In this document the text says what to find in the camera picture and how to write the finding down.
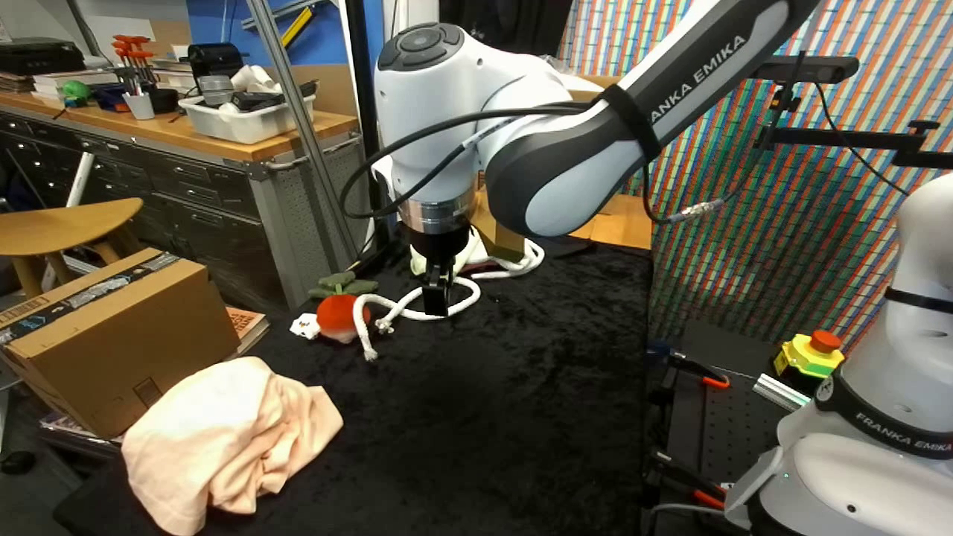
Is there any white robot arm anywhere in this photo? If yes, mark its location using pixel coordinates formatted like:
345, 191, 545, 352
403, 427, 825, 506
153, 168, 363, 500
376, 0, 819, 316

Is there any wooden workbench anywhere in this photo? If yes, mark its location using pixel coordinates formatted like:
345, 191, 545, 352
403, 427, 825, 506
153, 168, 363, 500
0, 93, 363, 310

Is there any white rope loop back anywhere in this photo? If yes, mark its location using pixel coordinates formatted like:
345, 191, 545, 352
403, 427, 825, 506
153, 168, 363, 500
353, 272, 487, 363

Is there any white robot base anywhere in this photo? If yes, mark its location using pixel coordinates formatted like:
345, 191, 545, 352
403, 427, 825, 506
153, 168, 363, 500
725, 174, 953, 536

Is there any black table cloth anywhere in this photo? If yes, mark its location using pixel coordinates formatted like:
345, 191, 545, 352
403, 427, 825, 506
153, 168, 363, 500
53, 236, 658, 536

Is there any black vertical pole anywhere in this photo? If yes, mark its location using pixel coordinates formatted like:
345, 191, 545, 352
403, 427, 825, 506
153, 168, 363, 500
344, 0, 388, 273

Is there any red plush tomato toy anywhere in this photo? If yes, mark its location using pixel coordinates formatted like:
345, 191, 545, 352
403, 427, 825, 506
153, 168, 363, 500
315, 294, 357, 346

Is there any red emergency stop button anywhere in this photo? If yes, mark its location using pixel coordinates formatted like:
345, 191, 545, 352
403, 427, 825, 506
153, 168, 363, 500
773, 330, 846, 379

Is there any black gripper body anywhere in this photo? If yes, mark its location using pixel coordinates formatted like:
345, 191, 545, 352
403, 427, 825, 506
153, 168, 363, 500
409, 230, 467, 279

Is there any cardboard box on floor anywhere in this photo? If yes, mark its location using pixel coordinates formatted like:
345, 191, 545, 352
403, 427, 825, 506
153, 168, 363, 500
0, 251, 238, 437

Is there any round wooden stool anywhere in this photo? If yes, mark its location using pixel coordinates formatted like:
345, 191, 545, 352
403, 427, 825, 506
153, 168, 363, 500
0, 197, 143, 294

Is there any peach folded towel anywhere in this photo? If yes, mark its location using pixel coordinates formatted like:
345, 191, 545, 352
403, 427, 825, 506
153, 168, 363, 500
123, 358, 344, 536

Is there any white plastic bin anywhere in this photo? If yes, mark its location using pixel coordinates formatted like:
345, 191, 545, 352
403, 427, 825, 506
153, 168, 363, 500
180, 90, 298, 145

